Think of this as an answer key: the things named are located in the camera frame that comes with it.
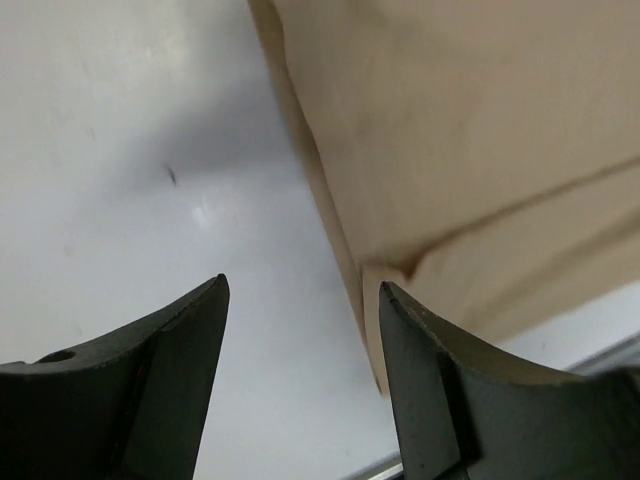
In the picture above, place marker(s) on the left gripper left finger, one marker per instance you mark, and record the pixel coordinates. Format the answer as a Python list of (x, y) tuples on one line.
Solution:
[(130, 404)]

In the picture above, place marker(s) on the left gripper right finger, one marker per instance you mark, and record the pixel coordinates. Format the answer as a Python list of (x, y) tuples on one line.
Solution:
[(465, 409)]

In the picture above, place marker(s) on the beige t shirt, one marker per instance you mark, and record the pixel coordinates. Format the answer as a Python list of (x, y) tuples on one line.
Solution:
[(484, 155)]

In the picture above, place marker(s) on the aluminium front rail frame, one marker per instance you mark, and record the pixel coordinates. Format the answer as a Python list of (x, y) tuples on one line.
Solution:
[(621, 354)]

